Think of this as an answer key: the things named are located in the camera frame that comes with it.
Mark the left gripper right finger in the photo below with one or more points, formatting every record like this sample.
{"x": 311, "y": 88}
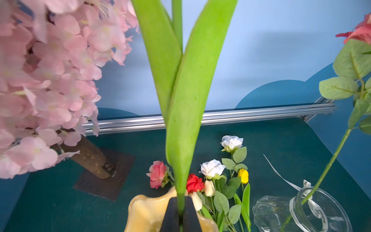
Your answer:
{"x": 190, "y": 219}

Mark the yellow fluted glass vase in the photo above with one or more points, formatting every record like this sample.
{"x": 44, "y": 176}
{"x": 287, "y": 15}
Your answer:
{"x": 146, "y": 214}

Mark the white tulip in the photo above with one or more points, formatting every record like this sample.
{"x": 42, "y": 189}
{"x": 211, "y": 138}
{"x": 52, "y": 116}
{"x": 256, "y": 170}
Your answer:
{"x": 197, "y": 202}

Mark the aluminium back frame rail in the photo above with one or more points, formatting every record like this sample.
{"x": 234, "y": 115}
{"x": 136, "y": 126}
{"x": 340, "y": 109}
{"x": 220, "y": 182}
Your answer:
{"x": 156, "y": 122}

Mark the white rose near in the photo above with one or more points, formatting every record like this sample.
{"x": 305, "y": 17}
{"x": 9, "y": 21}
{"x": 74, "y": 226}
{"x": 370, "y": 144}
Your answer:
{"x": 212, "y": 169}

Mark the pink cherry blossom tree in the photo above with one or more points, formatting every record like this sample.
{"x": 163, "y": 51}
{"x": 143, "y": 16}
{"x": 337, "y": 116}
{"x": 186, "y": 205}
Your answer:
{"x": 52, "y": 53}

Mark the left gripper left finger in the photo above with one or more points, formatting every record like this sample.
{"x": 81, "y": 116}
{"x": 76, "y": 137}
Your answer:
{"x": 171, "y": 218}

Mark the red rose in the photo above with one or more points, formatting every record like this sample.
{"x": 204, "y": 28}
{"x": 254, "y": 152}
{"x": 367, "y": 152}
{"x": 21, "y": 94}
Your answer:
{"x": 194, "y": 184}

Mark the orange yellow tulip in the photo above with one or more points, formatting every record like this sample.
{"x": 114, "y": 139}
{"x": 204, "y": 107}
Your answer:
{"x": 183, "y": 74}

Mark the pink rose with stem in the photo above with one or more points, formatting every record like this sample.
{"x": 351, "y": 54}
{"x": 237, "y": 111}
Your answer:
{"x": 352, "y": 67}

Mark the clear glass vase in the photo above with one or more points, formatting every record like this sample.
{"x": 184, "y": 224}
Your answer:
{"x": 321, "y": 213}

